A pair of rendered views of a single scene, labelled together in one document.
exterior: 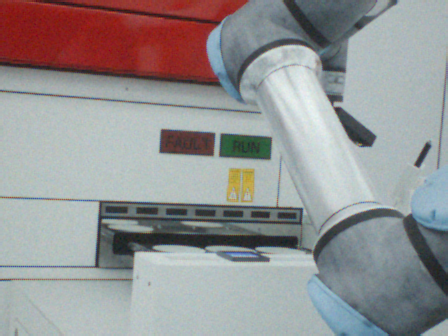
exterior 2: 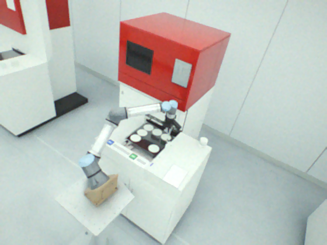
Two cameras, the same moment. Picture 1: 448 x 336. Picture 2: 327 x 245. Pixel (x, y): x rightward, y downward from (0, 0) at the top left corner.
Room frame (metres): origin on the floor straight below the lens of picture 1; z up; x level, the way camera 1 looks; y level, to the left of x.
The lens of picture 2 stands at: (0.58, -1.45, 2.42)
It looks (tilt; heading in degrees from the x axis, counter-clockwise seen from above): 37 degrees down; 50
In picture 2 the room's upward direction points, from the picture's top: 11 degrees clockwise
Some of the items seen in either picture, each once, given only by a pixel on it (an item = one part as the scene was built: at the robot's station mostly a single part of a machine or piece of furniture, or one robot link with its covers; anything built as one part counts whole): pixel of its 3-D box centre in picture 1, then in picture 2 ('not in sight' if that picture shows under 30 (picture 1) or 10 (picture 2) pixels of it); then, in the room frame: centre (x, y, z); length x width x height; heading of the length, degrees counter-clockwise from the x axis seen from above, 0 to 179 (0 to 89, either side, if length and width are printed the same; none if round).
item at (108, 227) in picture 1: (203, 244); (161, 127); (1.80, 0.02, 0.89); 0.44 x 0.02 x 0.10; 114
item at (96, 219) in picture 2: not in sight; (98, 200); (0.94, -0.41, 0.75); 0.45 x 0.44 x 0.13; 22
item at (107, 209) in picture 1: (204, 212); (162, 122); (1.80, 0.03, 0.96); 0.44 x 0.01 x 0.02; 114
